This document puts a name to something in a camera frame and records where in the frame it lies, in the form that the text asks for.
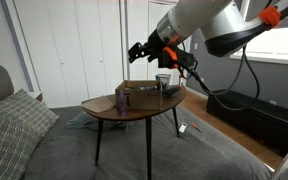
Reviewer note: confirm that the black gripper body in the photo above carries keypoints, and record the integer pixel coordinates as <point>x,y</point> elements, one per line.
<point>152,46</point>

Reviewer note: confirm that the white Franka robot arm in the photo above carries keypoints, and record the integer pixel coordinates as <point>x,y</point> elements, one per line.
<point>210,16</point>

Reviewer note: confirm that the open cardboard box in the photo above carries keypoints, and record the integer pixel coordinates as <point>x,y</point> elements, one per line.
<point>144,98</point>

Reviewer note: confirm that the white room door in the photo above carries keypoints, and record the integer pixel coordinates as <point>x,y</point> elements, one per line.
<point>155,66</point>

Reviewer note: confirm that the coloured markers pile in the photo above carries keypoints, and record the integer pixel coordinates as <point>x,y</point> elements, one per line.
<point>147,88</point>

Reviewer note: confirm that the blue cup on table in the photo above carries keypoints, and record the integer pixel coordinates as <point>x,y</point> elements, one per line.
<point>164,80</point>

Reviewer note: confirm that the black flat case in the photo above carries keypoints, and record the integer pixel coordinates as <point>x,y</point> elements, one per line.
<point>172,91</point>

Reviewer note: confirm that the round wooden table black legs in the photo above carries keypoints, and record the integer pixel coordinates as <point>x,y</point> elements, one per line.
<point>140,113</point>

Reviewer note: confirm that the white closet doors with knobs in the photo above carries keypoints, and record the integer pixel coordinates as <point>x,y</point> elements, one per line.
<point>67,46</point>

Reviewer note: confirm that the white remote control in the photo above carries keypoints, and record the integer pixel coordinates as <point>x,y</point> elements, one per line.
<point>183,127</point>

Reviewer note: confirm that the orange pen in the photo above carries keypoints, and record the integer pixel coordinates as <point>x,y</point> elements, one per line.
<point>196,127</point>

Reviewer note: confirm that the grey bed cover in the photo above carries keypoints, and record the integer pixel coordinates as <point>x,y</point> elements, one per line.
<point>190,156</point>

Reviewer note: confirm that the bright window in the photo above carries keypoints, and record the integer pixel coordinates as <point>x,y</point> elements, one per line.
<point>277,43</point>

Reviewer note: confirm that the long black bench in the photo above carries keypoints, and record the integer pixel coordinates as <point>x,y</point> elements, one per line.
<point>257,116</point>

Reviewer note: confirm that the grey patterned pillow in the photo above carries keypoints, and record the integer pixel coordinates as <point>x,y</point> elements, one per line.
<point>4,153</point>
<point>20,113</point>

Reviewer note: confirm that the white metal bar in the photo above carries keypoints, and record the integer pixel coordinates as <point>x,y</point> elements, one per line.
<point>284,163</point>

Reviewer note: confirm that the black wrist camera orange mount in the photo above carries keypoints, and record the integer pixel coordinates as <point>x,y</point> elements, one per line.
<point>180,60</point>

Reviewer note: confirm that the grey vertical wall strip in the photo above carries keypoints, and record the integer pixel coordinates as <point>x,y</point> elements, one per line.
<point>17,43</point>

